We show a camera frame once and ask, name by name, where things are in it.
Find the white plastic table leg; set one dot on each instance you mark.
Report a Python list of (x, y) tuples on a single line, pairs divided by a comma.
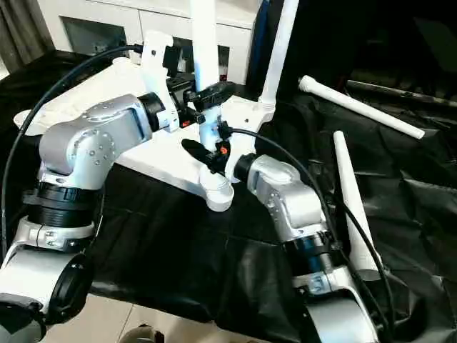
[(357, 103), (353, 200), (278, 53), (205, 46)]

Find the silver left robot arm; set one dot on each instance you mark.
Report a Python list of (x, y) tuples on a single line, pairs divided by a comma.
[(82, 150)]

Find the black box with yellow label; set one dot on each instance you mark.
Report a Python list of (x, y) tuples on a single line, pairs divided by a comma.
[(260, 43)]

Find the black work mat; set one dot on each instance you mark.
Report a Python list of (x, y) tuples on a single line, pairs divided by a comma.
[(178, 250)]

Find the white glass-door cabinet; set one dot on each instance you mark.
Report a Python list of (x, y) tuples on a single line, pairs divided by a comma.
[(107, 18)]

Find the grey curtain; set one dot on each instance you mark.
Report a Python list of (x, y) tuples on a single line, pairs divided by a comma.
[(21, 32)]

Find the black left robot foot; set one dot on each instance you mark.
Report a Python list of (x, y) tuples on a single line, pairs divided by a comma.
[(143, 334)]

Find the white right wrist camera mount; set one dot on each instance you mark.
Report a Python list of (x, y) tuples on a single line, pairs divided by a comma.
[(235, 168)]

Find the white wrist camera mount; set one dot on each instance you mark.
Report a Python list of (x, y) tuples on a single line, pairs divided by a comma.
[(155, 71), (235, 168)]

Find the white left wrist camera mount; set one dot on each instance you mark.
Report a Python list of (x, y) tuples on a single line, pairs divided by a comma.
[(155, 71)]

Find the dark metal rail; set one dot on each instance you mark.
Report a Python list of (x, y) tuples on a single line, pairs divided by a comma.
[(400, 91)]

